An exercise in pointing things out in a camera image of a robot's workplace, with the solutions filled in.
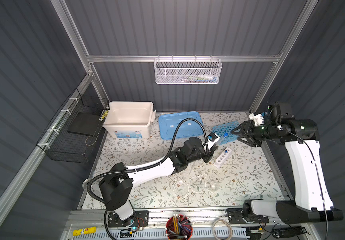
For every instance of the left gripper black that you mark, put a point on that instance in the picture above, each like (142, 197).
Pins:
(207, 157)

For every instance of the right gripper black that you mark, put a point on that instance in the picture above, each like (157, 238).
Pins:
(244, 127)

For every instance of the white test tube rack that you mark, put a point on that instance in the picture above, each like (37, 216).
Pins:
(221, 159)

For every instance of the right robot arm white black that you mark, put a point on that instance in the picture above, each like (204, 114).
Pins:
(312, 203)

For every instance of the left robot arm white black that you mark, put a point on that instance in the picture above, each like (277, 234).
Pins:
(116, 188)

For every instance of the clear petri dish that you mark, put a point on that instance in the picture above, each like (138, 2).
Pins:
(180, 189)

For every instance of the blue plastic bin lid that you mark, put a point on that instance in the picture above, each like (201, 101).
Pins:
(169, 122)

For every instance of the red pencil cup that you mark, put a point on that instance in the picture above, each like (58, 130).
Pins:
(179, 227)

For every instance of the white plastic storage bin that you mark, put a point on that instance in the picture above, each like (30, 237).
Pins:
(129, 120)

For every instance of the black device on shelf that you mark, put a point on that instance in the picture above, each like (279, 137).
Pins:
(288, 232)

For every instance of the yellow marker bottle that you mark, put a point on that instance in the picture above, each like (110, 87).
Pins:
(85, 231)

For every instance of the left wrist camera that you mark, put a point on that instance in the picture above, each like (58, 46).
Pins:
(213, 141)

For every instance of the white wire wall basket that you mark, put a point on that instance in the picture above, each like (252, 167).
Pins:
(187, 71)

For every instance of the black wire side basket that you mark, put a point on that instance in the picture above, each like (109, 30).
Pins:
(77, 131)

